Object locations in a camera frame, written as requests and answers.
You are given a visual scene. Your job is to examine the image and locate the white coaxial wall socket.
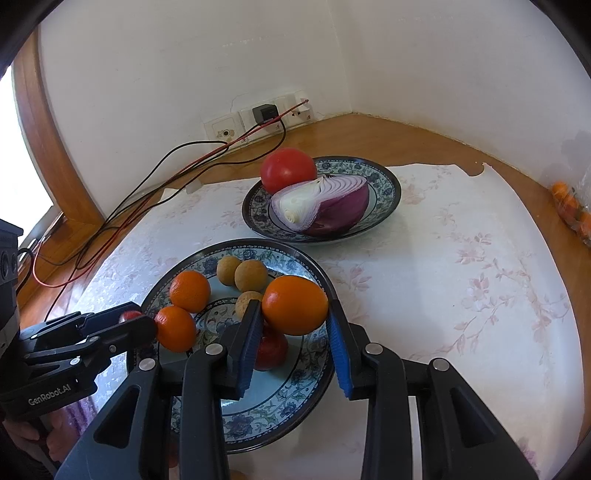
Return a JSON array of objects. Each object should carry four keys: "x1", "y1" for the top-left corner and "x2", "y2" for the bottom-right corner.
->
[{"x1": 203, "y1": 115, "x2": 243, "y2": 142}]

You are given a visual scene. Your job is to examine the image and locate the black and red cables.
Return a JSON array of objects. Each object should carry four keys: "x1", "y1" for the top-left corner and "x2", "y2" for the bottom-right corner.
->
[{"x1": 32, "y1": 99, "x2": 311, "y2": 288}]

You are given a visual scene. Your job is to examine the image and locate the large orange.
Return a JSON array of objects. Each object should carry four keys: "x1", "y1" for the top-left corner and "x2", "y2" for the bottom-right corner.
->
[{"x1": 261, "y1": 275, "x2": 329, "y2": 337}]

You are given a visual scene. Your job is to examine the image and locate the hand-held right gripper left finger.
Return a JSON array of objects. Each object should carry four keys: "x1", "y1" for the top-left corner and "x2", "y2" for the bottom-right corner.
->
[{"x1": 67, "y1": 299, "x2": 264, "y2": 480}]

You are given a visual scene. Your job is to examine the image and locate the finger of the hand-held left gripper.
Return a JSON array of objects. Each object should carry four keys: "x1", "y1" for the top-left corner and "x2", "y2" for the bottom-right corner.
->
[
  {"x1": 20, "y1": 301, "x2": 142, "y2": 355},
  {"x1": 27, "y1": 315, "x2": 159, "y2": 378}
]

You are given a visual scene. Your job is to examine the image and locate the red tomato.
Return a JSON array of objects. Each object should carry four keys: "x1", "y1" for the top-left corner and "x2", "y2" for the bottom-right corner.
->
[{"x1": 260, "y1": 148, "x2": 318, "y2": 195}]

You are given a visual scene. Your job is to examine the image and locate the small blue floral plate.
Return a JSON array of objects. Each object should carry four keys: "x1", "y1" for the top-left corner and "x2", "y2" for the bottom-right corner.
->
[{"x1": 242, "y1": 155, "x2": 402, "y2": 244}]

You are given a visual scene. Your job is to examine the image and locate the mandarin orange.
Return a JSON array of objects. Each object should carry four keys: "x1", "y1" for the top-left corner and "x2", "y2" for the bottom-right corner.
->
[
  {"x1": 169, "y1": 270, "x2": 212, "y2": 313},
  {"x1": 154, "y1": 305, "x2": 198, "y2": 353}
]

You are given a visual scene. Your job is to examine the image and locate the purple fluffy towel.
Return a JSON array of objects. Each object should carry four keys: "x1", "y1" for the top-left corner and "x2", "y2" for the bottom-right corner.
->
[{"x1": 69, "y1": 394, "x2": 99, "y2": 428}]

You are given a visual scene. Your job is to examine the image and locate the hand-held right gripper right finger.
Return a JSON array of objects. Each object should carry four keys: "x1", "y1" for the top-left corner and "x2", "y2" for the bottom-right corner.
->
[{"x1": 327, "y1": 300, "x2": 539, "y2": 480}]

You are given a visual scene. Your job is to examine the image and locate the clear bag of oranges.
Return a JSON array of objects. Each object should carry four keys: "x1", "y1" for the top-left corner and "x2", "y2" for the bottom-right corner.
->
[{"x1": 549, "y1": 131, "x2": 591, "y2": 250}]

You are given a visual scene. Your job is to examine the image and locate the white wall socket plate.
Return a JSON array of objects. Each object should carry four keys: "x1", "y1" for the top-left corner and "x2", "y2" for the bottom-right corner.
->
[
  {"x1": 239, "y1": 104, "x2": 281, "y2": 138},
  {"x1": 277, "y1": 91, "x2": 315, "y2": 126}
]

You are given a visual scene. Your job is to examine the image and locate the black plug adapter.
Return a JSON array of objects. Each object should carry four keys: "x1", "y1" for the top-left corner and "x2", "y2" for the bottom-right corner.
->
[{"x1": 251, "y1": 104, "x2": 279, "y2": 126}]

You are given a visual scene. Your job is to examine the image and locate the halved red onion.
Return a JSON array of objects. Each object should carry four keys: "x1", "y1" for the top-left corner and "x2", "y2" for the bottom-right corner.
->
[{"x1": 270, "y1": 173, "x2": 371, "y2": 237}]

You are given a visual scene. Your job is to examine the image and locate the small red apple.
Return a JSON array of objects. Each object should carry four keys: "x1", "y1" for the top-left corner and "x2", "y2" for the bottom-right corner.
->
[{"x1": 254, "y1": 325, "x2": 290, "y2": 372}]

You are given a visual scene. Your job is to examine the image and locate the brown longan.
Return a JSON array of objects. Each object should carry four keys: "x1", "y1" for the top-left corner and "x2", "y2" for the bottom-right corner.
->
[
  {"x1": 216, "y1": 256, "x2": 242, "y2": 286},
  {"x1": 235, "y1": 290, "x2": 264, "y2": 320},
  {"x1": 234, "y1": 259, "x2": 269, "y2": 293}
]

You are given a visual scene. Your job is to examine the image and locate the large blue floral plate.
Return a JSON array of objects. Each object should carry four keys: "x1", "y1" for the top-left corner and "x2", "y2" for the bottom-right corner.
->
[{"x1": 140, "y1": 238, "x2": 337, "y2": 455}]

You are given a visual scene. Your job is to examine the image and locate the wooden window frame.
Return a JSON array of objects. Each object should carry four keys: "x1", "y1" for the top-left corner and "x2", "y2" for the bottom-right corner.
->
[{"x1": 11, "y1": 32, "x2": 108, "y2": 228}]

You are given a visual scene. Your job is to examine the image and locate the black cable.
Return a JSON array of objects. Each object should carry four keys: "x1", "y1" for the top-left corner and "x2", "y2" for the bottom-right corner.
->
[{"x1": 16, "y1": 117, "x2": 288, "y2": 296}]

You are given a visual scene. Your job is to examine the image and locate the person's left hand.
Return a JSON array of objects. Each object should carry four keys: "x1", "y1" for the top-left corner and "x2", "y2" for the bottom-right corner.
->
[{"x1": 28, "y1": 408, "x2": 72, "y2": 462}]

